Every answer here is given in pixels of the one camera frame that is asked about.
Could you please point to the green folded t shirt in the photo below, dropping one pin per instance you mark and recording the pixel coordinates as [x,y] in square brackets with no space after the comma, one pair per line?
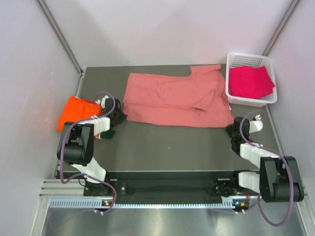
[107,134]

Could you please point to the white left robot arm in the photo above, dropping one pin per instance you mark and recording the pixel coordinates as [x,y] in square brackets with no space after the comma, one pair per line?
[82,122]

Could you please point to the grey slotted cable duct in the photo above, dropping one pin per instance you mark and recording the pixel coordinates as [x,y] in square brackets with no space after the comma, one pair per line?
[224,203]

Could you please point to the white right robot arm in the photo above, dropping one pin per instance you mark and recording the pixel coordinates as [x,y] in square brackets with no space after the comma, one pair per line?
[278,178]

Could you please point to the orange folded t shirt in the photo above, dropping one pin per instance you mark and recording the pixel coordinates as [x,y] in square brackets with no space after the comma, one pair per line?
[77,109]

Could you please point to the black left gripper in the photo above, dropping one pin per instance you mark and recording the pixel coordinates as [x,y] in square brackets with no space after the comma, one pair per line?
[123,116]

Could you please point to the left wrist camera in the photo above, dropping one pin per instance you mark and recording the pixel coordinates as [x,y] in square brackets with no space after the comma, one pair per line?
[102,101]

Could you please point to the magenta t shirt in basket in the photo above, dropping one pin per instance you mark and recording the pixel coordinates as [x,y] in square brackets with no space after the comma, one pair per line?
[250,82]

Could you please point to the salmon pink t shirt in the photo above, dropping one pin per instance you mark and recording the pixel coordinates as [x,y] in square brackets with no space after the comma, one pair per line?
[197,100]

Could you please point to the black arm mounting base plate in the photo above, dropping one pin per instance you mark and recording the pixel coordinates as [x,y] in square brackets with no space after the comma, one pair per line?
[174,187]

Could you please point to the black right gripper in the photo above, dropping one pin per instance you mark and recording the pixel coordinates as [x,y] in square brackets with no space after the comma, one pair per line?
[229,130]

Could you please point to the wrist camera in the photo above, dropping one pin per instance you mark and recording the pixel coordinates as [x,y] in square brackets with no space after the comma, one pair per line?
[256,124]
[102,101]

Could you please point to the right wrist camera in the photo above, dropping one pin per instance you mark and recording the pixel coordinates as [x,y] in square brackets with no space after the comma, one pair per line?
[256,124]

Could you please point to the white plastic laundry basket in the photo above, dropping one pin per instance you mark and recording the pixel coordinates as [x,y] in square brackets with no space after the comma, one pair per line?
[251,60]

